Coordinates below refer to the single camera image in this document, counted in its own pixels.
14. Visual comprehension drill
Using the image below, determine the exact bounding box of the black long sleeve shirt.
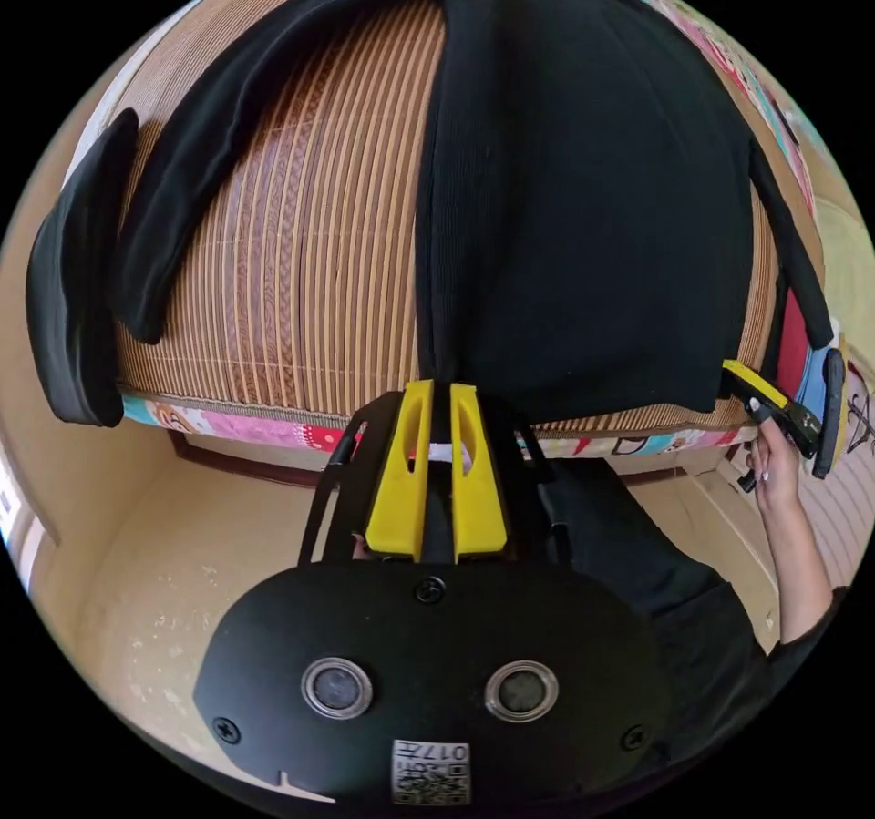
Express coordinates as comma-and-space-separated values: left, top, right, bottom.
111, 0, 837, 418

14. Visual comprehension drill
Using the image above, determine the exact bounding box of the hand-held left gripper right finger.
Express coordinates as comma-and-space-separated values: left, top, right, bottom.
448, 384, 510, 557

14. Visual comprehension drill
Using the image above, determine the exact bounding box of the person's right hand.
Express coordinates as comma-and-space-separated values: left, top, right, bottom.
746, 416, 805, 514

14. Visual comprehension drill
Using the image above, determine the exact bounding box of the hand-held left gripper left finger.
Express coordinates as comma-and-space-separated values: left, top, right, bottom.
365, 378, 436, 556

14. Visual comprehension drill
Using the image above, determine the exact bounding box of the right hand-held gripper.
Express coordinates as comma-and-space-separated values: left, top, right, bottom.
722, 358, 823, 460

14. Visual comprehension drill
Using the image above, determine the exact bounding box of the person's body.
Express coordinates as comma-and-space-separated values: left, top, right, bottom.
417, 460, 853, 769

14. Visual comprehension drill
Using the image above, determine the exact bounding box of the person's right forearm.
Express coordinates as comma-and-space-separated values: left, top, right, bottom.
756, 504, 838, 650

